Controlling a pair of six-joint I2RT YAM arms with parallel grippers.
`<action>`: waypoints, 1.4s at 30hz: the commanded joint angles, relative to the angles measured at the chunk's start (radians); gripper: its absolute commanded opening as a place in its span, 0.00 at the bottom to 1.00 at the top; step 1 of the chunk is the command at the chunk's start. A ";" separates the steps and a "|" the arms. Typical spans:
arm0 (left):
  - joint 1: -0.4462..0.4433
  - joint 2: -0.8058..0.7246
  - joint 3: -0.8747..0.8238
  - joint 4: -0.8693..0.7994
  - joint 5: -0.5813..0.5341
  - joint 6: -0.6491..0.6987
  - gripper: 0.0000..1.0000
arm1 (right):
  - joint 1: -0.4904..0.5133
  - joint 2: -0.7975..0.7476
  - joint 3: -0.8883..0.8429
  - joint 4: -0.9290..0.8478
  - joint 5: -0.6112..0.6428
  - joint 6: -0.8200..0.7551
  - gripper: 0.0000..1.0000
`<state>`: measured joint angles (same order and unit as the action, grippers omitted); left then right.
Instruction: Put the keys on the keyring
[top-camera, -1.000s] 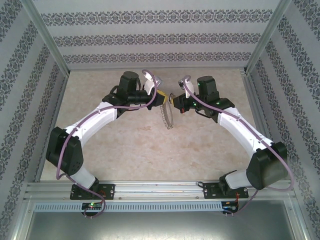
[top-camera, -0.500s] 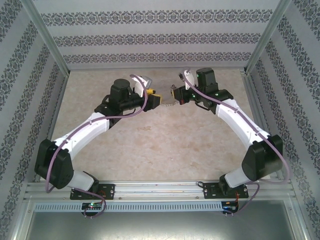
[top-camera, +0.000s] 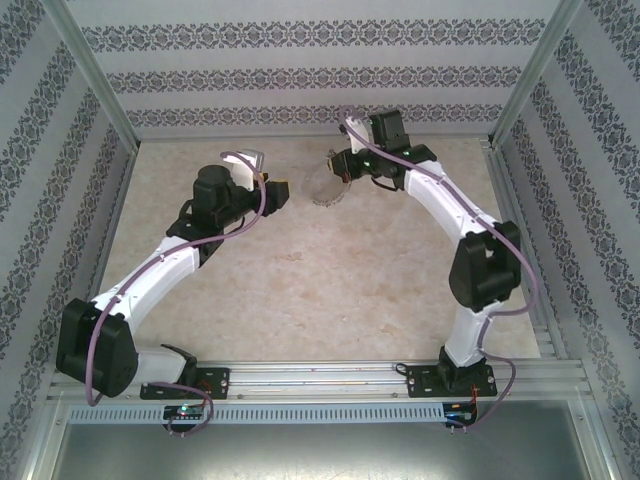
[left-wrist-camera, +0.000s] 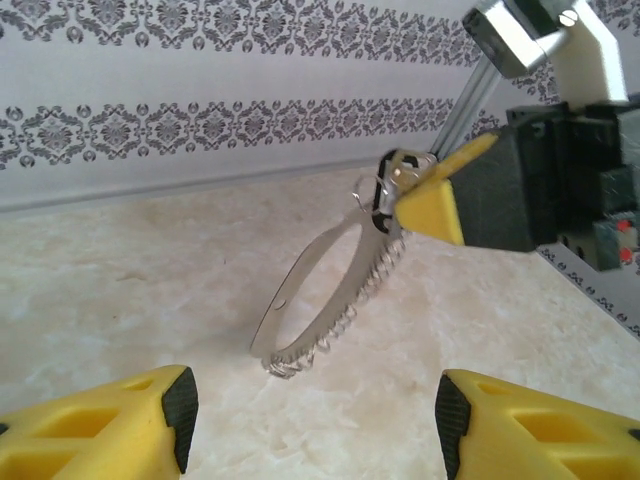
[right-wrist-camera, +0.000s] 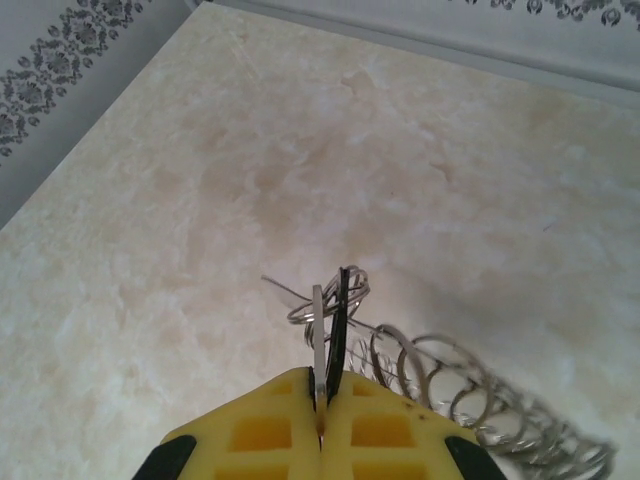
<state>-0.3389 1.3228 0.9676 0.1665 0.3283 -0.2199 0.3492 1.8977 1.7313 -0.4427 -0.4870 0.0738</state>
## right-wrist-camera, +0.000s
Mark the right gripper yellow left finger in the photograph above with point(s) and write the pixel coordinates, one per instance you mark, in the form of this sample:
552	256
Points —
250	440

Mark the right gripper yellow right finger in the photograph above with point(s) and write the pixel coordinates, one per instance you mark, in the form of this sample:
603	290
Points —
390	440

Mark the metal plate with key rings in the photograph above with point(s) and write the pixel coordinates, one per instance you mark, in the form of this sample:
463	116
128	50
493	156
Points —
417	372

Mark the silver key with black fob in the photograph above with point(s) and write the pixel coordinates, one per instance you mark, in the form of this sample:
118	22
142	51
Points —
320	340

